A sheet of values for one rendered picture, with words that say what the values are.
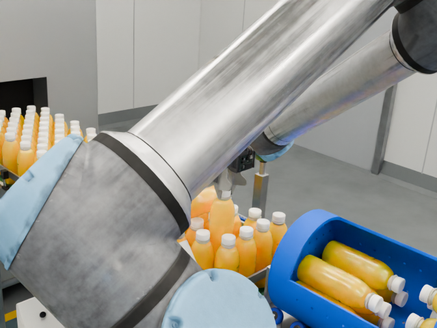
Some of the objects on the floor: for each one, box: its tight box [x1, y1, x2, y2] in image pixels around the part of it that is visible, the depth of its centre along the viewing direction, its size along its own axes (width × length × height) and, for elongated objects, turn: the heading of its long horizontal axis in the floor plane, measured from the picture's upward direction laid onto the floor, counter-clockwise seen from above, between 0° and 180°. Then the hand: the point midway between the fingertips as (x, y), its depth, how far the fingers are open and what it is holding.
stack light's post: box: [252, 172, 269, 219], centre depth 217 cm, size 4×4×110 cm
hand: (224, 191), depth 153 cm, fingers closed on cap, 4 cm apart
